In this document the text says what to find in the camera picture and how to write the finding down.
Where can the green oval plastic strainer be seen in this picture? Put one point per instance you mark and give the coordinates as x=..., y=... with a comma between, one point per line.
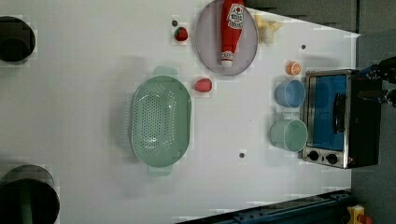
x=160, y=130

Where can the red toy fruit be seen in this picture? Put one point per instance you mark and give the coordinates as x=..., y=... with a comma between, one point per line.
x=203, y=85

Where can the grey round plate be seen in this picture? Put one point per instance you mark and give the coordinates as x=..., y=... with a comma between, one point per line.
x=208, y=41

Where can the toy strawberry with green top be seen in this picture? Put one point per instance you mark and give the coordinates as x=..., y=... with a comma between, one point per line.
x=181, y=34

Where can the blue plastic cup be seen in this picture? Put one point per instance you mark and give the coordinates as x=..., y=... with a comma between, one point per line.
x=290, y=93

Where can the orange half toy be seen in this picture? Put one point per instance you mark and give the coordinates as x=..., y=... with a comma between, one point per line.
x=293, y=69

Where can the red ketchup bottle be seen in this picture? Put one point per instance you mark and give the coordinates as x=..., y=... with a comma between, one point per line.
x=231, y=25

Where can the yellow banana toy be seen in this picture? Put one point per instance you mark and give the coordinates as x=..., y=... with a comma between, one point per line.
x=266, y=29

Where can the yellow red button box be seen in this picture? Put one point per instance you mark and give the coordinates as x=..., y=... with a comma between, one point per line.
x=358, y=216

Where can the black cylinder lower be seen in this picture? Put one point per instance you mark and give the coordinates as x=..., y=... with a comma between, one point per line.
x=28, y=196

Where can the black cylinder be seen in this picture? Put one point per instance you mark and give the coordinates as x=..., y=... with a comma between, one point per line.
x=28, y=196
x=17, y=39

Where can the black cylinder upper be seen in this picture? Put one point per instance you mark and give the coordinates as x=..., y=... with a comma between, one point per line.
x=17, y=39

